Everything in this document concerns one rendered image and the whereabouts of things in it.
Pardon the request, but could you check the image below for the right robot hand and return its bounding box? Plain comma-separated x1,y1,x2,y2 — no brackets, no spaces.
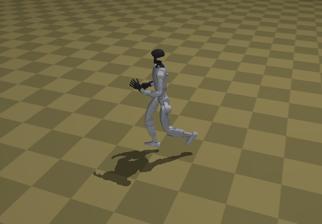
141,81,153,89

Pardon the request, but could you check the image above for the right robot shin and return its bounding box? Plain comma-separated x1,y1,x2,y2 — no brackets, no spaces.
145,124,157,143

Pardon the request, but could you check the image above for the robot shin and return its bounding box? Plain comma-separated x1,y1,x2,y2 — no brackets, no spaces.
145,124,157,143
167,128,193,137

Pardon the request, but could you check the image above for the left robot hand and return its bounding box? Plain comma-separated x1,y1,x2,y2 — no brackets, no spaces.
130,79,145,91

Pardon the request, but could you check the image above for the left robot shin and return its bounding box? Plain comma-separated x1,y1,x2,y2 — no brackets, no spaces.
167,128,193,137

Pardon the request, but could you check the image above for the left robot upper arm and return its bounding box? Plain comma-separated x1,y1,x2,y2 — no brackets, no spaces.
156,70,165,97

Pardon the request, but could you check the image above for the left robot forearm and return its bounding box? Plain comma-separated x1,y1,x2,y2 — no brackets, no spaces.
140,88,159,97

